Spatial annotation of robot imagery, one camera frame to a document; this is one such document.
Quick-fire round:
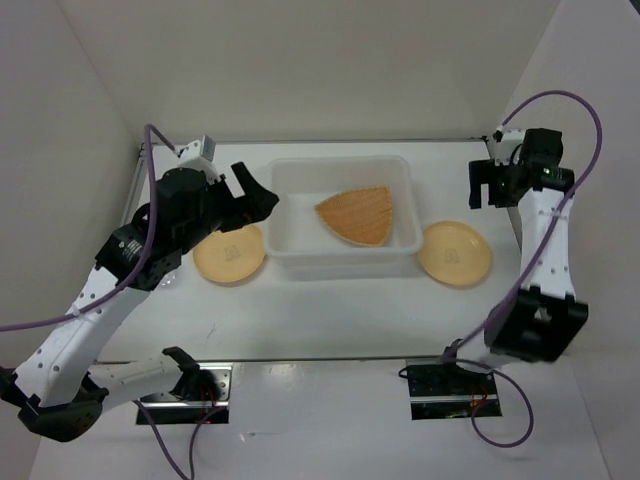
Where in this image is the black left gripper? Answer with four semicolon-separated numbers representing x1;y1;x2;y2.
179;161;280;253

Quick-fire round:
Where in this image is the beige plate with bear print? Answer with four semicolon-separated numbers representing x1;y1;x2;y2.
417;220;492;287

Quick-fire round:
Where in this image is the woven bamboo fan-shaped tray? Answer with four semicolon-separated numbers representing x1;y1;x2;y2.
314;185;393;247

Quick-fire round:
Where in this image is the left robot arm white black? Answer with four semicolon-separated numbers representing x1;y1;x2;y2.
1;162;279;443

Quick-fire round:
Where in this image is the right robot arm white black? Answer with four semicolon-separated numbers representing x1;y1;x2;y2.
438;126;589;393

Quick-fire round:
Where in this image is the translucent white plastic bin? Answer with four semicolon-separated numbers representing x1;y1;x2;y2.
263;155;423;280

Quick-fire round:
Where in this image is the clear plastic cup front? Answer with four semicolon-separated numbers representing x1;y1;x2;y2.
159;270;177;288

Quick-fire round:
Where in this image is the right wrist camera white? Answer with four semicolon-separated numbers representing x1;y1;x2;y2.
487;126;526;166

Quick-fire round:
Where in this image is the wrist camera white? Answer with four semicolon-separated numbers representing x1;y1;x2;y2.
487;126;526;166
178;135;216;167

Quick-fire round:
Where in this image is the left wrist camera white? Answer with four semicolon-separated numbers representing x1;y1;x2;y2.
178;135;216;167

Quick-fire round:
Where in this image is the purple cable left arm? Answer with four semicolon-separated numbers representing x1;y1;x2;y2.
0;123;231;480

